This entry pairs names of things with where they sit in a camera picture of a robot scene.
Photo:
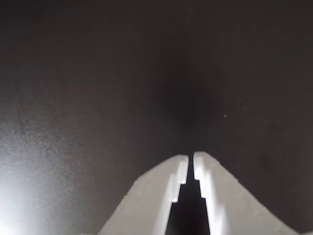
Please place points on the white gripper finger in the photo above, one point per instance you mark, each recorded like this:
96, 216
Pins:
227, 200
151, 195

